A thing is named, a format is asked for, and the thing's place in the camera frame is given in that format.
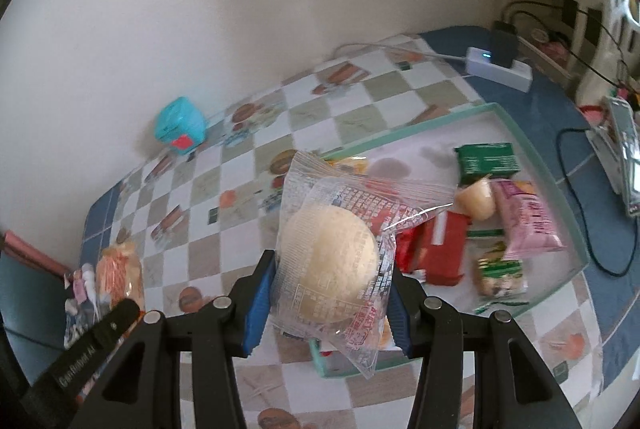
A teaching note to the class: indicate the pink snack packet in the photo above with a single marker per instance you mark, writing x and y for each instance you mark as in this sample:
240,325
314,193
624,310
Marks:
530,224

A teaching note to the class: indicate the crumpled printed wrapper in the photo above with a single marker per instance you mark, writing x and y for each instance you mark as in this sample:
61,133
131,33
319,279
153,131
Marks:
75,324

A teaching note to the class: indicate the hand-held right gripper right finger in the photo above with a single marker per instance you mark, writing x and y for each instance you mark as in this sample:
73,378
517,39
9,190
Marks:
401,326

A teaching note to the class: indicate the clear orange printed snack packet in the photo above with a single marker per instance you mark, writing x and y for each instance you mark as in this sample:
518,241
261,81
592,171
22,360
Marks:
117,274

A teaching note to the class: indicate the teal rimmed white tray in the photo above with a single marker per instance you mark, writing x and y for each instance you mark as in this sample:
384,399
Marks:
435,144

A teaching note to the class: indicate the black power adapter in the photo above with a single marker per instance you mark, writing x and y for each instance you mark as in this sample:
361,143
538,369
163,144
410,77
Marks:
502,44

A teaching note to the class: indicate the green biscuit packet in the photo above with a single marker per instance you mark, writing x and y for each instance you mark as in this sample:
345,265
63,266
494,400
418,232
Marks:
487,161

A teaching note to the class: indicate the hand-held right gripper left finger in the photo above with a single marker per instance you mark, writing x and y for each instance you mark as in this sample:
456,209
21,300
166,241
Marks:
257,314

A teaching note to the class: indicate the small pale bun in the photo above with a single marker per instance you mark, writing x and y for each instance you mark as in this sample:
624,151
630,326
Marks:
475,201

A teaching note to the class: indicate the orange yellow snack packet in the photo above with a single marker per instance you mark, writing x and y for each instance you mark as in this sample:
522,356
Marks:
352,164

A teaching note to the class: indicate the white power strip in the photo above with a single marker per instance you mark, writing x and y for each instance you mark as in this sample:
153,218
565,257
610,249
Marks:
500,71

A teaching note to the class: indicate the round bun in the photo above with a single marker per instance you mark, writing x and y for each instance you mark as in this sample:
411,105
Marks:
325,259

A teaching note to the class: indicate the green zigzag edged snack packet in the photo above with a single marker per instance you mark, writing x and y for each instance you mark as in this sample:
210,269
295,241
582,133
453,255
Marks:
500,279

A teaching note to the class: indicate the small pink sachet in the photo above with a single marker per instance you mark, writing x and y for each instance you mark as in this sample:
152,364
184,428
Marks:
79,289

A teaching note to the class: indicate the dark red snack packet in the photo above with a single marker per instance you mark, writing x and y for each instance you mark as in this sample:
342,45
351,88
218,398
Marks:
445,254

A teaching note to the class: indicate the phone on white stand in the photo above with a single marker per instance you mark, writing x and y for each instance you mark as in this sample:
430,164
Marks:
625,149

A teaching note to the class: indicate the teal cube box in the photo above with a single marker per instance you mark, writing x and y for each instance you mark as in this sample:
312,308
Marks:
177,124

